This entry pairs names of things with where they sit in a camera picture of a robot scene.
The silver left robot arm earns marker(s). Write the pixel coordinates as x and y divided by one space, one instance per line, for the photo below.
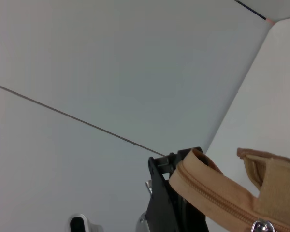
142 223

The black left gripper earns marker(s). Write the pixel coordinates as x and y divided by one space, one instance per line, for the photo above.
164 207

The khaki canvas food bag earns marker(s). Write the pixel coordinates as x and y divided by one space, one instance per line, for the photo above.
207 188

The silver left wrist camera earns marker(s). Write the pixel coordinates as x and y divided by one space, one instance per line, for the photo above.
82 223

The silver metal zipper pull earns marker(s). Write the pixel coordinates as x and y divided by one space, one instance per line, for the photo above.
263 227

